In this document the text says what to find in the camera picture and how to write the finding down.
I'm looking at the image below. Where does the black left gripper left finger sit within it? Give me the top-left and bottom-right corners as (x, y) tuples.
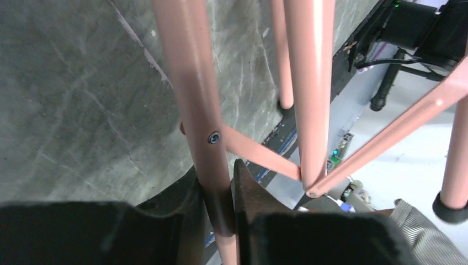
(1, 168), (206, 264)

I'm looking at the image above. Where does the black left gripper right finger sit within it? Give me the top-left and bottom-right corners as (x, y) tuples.
(233, 159), (417, 264)

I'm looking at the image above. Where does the pink music stand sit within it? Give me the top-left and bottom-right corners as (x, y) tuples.
(153, 1), (467, 264)

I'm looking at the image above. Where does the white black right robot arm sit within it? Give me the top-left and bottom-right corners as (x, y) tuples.
(349, 1), (467, 112)

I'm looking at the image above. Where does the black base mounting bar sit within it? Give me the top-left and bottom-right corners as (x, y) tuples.
(222, 1), (384, 195)

